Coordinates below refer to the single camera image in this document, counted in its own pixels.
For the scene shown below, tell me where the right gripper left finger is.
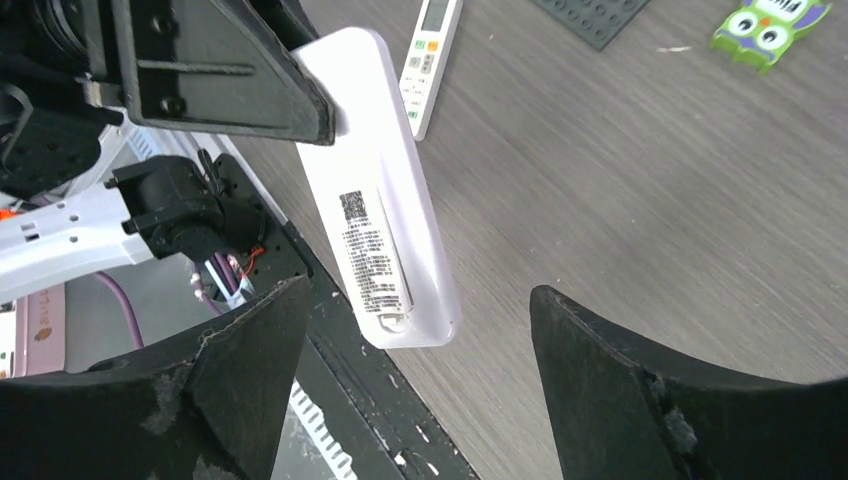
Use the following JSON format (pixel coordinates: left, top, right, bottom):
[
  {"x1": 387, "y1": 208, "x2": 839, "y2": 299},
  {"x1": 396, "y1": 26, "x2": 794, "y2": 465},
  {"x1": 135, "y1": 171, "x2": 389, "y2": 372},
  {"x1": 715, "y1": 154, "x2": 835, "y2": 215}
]
[{"x1": 1, "y1": 276, "x2": 311, "y2": 479}]

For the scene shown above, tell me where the grey lego baseplate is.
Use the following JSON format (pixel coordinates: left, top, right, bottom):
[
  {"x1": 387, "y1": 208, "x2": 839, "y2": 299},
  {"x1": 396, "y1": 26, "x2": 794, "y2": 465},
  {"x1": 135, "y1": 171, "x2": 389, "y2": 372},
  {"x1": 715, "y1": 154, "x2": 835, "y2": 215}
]
[{"x1": 531, "y1": 0, "x2": 650, "y2": 51}]

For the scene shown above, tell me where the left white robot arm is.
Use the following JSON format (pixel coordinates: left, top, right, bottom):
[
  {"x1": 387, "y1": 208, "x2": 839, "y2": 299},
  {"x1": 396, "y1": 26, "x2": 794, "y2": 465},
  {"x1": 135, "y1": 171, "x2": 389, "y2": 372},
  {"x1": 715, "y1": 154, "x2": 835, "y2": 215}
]
[{"x1": 1, "y1": 1, "x2": 336, "y2": 302}]

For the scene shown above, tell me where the white remote control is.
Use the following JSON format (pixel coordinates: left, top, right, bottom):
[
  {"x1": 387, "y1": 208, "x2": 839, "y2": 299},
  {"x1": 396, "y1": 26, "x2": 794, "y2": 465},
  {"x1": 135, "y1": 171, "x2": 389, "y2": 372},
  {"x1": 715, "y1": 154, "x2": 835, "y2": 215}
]
[
  {"x1": 399, "y1": 0, "x2": 464, "y2": 141},
  {"x1": 294, "y1": 27, "x2": 463, "y2": 349}
]

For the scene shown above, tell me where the green owl toy block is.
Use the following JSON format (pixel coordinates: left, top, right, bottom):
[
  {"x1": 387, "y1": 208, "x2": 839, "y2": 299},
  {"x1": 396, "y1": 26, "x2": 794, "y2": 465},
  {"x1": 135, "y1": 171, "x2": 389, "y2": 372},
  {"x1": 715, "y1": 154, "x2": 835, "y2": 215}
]
[{"x1": 709, "y1": 0, "x2": 833, "y2": 74}]

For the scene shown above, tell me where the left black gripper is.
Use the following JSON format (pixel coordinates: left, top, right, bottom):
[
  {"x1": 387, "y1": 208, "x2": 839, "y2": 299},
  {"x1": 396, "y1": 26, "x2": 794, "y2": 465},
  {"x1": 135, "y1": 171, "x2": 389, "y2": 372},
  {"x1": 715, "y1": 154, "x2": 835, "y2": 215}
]
[{"x1": 1, "y1": 1, "x2": 336, "y2": 200}]

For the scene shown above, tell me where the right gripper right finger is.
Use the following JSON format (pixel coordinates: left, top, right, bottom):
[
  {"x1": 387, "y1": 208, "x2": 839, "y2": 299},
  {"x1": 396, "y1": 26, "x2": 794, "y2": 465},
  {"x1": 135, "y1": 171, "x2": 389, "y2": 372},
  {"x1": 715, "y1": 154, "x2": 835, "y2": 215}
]
[{"x1": 529, "y1": 285, "x2": 847, "y2": 479}]

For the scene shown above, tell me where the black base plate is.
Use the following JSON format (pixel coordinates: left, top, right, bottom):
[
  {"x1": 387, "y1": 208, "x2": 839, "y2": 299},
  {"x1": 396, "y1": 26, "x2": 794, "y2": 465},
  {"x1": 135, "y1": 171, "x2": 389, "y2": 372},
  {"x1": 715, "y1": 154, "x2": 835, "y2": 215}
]
[{"x1": 215, "y1": 155, "x2": 478, "y2": 479}]

